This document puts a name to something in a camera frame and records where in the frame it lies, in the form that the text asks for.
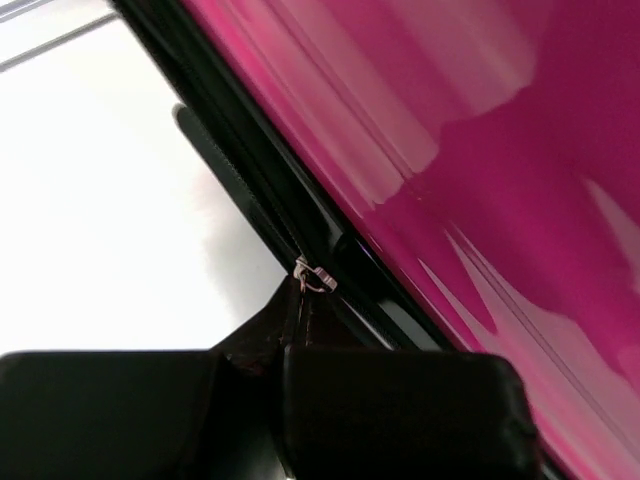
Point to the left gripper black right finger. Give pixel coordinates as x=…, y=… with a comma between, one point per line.
x=360, y=413

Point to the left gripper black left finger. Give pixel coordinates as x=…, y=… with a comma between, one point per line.
x=191, y=414

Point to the pink hard-shell suitcase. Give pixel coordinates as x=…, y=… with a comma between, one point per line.
x=455, y=176

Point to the aluminium frame rail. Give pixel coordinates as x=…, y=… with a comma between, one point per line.
x=30, y=28

